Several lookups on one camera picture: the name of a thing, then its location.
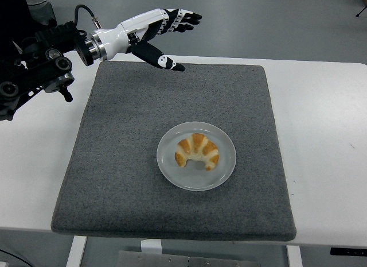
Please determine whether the thin black floor cable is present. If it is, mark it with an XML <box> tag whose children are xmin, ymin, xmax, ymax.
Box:
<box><xmin>0</xmin><ymin>248</ymin><xmax>14</xmax><ymax>264</ymax></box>

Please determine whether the white table leg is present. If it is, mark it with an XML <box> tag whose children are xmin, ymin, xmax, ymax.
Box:
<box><xmin>65</xmin><ymin>235</ymin><xmax>88</xmax><ymax>267</ymax></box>
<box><xmin>286</xmin><ymin>245</ymin><xmax>303</xmax><ymax>267</ymax></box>

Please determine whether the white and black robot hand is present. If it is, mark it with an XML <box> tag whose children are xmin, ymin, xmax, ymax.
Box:
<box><xmin>93</xmin><ymin>8</ymin><xmax>203</xmax><ymax>72</ymax></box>

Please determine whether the golden croissant bread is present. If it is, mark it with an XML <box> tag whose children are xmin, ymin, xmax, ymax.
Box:
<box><xmin>174</xmin><ymin>133</ymin><xmax>220</xmax><ymax>171</ymax></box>

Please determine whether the pale grey round plate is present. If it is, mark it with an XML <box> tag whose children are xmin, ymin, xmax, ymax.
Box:
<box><xmin>156</xmin><ymin>121</ymin><xmax>237</xmax><ymax>192</ymax></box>

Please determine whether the grey felt mat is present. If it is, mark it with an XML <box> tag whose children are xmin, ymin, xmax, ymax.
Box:
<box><xmin>50</xmin><ymin>60</ymin><xmax>298</xmax><ymax>242</ymax></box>

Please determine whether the person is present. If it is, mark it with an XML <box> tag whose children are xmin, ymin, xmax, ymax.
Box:
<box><xmin>0</xmin><ymin>0</ymin><xmax>44</xmax><ymax>64</ymax></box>

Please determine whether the white table bracket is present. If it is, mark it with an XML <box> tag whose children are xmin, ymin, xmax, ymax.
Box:
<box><xmin>140</xmin><ymin>239</ymin><xmax>163</xmax><ymax>255</ymax></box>

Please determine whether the black table control panel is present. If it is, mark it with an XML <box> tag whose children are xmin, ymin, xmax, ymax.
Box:
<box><xmin>330</xmin><ymin>247</ymin><xmax>367</xmax><ymax>257</ymax></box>

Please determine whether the black bin with clear liner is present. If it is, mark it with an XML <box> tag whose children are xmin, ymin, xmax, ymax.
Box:
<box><xmin>22</xmin><ymin>0</ymin><xmax>57</xmax><ymax>26</ymax></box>

